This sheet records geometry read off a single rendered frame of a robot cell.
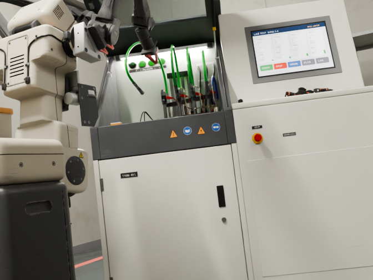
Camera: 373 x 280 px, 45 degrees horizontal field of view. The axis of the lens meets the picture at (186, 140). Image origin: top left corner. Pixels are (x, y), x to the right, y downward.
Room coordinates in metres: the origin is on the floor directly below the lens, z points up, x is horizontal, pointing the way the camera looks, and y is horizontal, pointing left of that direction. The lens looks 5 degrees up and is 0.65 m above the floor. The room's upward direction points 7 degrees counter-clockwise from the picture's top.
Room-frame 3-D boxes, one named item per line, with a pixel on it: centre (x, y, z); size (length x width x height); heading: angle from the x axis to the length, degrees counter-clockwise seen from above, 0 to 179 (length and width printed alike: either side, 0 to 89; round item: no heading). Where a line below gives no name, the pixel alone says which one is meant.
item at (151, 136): (2.19, 0.11, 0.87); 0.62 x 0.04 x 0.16; 86
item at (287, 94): (2.22, -0.63, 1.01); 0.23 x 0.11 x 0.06; 86
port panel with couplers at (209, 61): (2.67, -0.16, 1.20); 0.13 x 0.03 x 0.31; 86
